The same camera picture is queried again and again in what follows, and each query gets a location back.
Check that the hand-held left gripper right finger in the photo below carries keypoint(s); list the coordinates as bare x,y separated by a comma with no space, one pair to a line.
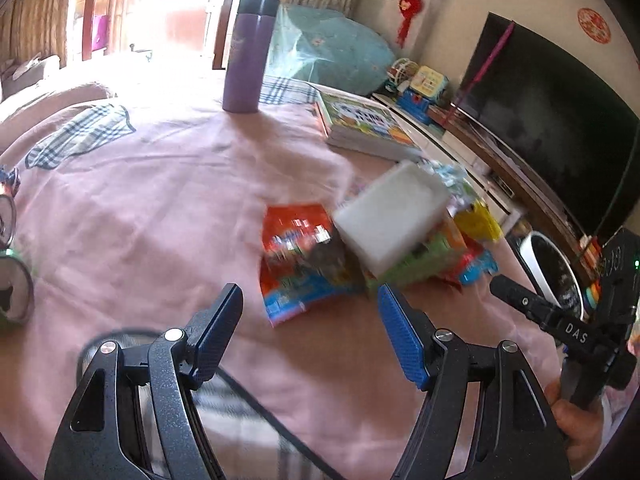
400,335

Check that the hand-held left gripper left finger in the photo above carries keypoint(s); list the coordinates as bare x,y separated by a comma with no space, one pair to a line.
215,340

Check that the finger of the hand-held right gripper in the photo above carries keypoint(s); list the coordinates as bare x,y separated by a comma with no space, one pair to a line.
530,305

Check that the white bin with black liner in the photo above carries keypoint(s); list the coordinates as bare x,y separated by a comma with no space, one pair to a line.
552,270

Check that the blue snack packet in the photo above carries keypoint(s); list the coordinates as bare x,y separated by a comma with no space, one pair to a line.
475,267

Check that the red snack packet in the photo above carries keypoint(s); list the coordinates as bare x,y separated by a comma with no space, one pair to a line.
300,270

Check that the white foam block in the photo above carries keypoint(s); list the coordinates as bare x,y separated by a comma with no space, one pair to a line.
390,215

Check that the person's right hand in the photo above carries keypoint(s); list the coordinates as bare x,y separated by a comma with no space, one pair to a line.
575,425

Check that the green snack packet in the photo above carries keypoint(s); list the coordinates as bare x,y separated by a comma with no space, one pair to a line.
430,260

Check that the black television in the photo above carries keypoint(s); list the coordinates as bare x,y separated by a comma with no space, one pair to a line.
550,110

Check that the pink stick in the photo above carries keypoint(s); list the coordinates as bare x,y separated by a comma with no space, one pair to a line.
482,67

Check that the yellow and blue toy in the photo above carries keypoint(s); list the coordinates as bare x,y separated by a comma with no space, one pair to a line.
429,82

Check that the white cage ball toy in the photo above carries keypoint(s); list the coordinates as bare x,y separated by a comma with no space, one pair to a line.
401,71

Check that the red round paper cutting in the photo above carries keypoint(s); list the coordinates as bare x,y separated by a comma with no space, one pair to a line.
594,25

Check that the purple thermos bottle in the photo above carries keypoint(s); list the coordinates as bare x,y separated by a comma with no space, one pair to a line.
245,55

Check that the teal floral dust cover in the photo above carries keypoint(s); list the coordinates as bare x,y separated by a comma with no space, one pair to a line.
330,45

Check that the red hanging knot decoration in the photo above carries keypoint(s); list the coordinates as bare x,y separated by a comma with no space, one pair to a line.
412,5

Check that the beige cushion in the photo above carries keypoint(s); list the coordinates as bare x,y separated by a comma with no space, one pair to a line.
25,77

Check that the magenta storage box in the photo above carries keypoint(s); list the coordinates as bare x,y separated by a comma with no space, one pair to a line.
99,34

